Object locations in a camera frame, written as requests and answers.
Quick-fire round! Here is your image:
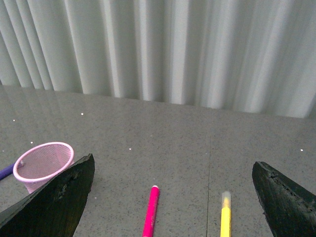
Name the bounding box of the yellow highlighter pen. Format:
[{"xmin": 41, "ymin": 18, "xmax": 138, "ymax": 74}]
[{"xmin": 220, "ymin": 191, "xmax": 231, "ymax": 237}]

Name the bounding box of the purple pen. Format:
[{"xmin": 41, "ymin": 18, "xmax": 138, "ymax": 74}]
[{"xmin": 0, "ymin": 164, "xmax": 14, "ymax": 180}]

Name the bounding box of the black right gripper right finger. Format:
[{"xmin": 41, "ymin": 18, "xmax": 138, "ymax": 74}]
[{"xmin": 252, "ymin": 161, "xmax": 316, "ymax": 237}]

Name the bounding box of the pink mesh cup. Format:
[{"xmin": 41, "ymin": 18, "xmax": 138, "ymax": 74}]
[{"xmin": 13, "ymin": 142, "xmax": 74, "ymax": 194}]

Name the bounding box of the white pleated curtain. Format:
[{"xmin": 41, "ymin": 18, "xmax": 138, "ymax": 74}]
[{"xmin": 0, "ymin": 0, "xmax": 316, "ymax": 119}]

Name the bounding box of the pink pen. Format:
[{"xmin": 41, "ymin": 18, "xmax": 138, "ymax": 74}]
[{"xmin": 142, "ymin": 185, "xmax": 159, "ymax": 237}]

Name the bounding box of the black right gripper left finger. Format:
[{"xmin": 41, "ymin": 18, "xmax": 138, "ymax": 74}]
[{"xmin": 0, "ymin": 154, "xmax": 95, "ymax": 237}]

